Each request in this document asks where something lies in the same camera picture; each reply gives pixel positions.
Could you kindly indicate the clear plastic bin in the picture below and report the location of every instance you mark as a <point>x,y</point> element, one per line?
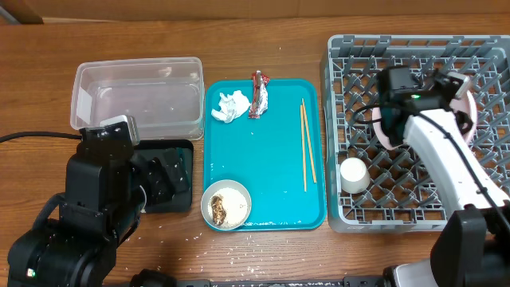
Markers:
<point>165,96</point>

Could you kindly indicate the wooden chopstick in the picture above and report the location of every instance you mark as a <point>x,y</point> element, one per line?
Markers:
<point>306,136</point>
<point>303,148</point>

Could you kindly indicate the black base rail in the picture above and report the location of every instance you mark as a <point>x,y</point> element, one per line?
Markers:
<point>151,278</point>

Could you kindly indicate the white round plate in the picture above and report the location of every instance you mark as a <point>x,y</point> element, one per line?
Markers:
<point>466,104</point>

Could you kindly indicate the crumpled white tissue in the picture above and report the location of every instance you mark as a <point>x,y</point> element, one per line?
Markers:
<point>231,107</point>

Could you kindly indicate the grey bowl with rice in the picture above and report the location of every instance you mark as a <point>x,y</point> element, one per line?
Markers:
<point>226,205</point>

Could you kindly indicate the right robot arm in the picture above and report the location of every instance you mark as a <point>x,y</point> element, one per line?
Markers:
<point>473,247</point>

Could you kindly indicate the teal serving tray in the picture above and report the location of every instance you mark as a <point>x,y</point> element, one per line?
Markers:
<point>265,155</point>

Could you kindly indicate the red foil snack wrapper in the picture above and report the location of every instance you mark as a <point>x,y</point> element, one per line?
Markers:
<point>260,101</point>

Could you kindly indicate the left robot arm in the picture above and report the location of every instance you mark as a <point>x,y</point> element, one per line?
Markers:
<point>113,177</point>

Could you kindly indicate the grey dishwasher rack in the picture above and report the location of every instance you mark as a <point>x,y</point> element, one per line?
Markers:
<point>401,196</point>

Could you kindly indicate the white plastic cup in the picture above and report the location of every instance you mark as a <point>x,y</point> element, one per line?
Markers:
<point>354,176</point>

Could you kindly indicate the black plastic tray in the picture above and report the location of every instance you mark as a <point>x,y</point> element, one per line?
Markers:
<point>164,169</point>

